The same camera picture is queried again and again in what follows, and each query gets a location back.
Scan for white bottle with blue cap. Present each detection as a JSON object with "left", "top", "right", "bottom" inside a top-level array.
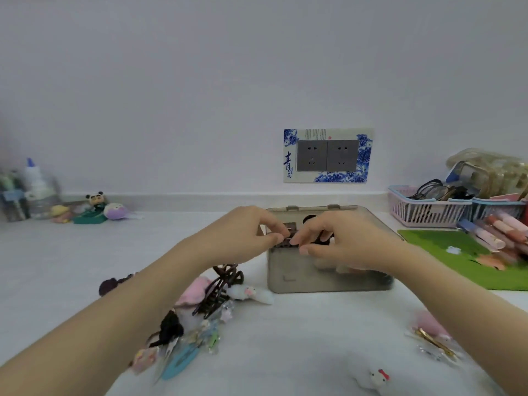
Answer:
[{"left": 23, "top": 157, "right": 44, "bottom": 199}]

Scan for panda figurine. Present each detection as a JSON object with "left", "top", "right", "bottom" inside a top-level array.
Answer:
[{"left": 85, "top": 191, "right": 106, "bottom": 211}]

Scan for dark framed eyeglasses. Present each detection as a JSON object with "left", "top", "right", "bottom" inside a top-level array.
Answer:
[{"left": 408, "top": 178, "right": 475, "bottom": 202}]

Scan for blue floral socket frame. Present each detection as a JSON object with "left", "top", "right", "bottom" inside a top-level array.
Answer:
[{"left": 283, "top": 127, "right": 375, "bottom": 184}]

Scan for green desk mat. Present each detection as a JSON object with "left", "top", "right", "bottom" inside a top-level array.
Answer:
[{"left": 397, "top": 228, "right": 528, "bottom": 292}]

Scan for pile of small hair clips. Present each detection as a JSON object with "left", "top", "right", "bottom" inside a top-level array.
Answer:
[{"left": 181, "top": 299, "right": 234, "bottom": 356}]

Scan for small yellow figurine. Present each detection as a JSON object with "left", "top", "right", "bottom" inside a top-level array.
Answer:
[{"left": 49, "top": 203, "right": 73, "bottom": 224}]

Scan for purple white plush ball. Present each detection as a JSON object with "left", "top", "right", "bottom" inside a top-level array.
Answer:
[{"left": 103, "top": 202, "right": 133, "bottom": 221}]

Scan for black fabric bow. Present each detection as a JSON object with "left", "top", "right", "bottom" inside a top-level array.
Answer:
[{"left": 301, "top": 214, "right": 336, "bottom": 246}]

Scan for person's right hand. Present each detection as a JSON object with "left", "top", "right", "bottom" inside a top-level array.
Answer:
[{"left": 290, "top": 210, "right": 408, "bottom": 275}]

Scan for person's left hand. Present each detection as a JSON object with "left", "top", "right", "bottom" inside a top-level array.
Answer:
[{"left": 192, "top": 206, "right": 292, "bottom": 268}]

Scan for clear plastic bottle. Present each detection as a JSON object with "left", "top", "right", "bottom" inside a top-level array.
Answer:
[{"left": 24, "top": 175, "right": 62, "bottom": 221}]

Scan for clear pen holder cup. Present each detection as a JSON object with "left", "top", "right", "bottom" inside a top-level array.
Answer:
[{"left": 0, "top": 177, "right": 30, "bottom": 223}]

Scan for blue plastic basket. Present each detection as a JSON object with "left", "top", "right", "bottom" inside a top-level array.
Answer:
[{"left": 470, "top": 196, "right": 528, "bottom": 222}]

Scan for pink plastic basket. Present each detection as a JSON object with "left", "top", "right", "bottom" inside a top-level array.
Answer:
[{"left": 387, "top": 185, "right": 473, "bottom": 228}]

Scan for transparent grey storage box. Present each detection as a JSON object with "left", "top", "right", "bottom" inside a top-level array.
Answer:
[{"left": 265, "top": 205, "right": 396, "bottom": 295}]

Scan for pink beaver plush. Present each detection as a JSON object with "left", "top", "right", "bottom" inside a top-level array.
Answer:
[{"left": 415, "top": 310, "right": 453, "bottom": 339}]

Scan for grey wall socket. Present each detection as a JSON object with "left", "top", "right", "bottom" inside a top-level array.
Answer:
[
  {"left": 296, "top": 140, "right": 329, "bottom": 172},
  {"left": 326, "top": 139, "right": 359, "bottom": 172}
]

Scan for person's left forearm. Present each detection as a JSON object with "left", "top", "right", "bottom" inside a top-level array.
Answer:
[{"left": 0, "top": 236, "right": 219, "bottom": 396}]

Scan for person's right forearm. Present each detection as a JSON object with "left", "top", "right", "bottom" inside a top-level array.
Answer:
[{"left": 387, "top": 243, "right": 528, "bottom": 396}]

